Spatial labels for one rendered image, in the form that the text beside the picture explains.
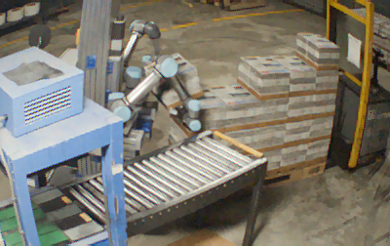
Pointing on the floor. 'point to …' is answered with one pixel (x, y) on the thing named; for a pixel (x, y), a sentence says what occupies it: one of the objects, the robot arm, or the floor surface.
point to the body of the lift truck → (381, 103)
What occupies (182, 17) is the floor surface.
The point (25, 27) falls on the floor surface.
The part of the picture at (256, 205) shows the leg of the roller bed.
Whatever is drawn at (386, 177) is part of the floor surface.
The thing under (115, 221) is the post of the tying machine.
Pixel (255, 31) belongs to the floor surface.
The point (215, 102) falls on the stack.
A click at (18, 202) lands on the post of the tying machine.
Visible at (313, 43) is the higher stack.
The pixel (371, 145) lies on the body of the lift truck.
